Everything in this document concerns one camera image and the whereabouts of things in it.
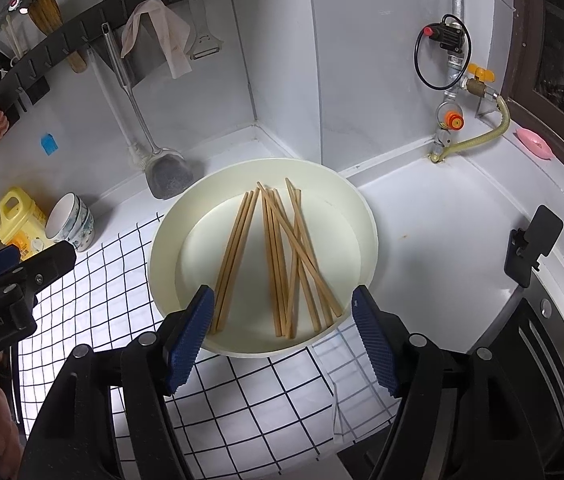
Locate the dark wall hook rail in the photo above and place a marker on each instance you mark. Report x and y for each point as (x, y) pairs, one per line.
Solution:
(111, 10)

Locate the pink dish cloth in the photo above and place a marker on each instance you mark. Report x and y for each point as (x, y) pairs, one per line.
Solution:
(161, 30)

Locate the person's left hand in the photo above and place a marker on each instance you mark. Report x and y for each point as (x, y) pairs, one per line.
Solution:
(1, 410)

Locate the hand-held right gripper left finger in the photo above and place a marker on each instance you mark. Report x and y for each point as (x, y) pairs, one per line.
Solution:
(189, 340)

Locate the dark window frame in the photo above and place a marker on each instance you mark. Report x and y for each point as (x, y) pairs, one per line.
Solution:
(527, 35)

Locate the metal spatula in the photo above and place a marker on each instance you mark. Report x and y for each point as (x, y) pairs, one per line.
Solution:
(169, 175)

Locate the pile of wooden chopsticks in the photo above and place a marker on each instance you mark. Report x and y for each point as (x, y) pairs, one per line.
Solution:
(274, 260)

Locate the pink soap dish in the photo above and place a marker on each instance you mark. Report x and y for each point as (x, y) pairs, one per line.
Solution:
(534, 144)

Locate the black solenoid valve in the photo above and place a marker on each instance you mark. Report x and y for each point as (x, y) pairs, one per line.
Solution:
(444, 34)

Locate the black phone holder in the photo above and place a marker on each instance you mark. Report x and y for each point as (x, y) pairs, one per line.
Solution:
(537, 240)

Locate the yellow detergent jug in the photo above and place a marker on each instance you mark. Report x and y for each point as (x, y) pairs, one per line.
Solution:
(14, 220)

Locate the white black checked cloth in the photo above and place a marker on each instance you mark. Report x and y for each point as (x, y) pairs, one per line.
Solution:
(242, 400)

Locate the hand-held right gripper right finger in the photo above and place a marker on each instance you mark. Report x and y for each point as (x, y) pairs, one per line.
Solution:
(377, 342)

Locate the orange knob gas regulator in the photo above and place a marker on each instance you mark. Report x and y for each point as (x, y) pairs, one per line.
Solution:
(452, 117)

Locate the white peeler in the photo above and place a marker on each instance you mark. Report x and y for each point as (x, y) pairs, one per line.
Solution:
(204, 35)

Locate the white plastic utensil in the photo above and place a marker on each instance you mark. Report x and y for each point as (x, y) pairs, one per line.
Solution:
(14, 40)

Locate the large white bowl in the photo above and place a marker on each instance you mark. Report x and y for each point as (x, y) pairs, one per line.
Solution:
(201, 230)

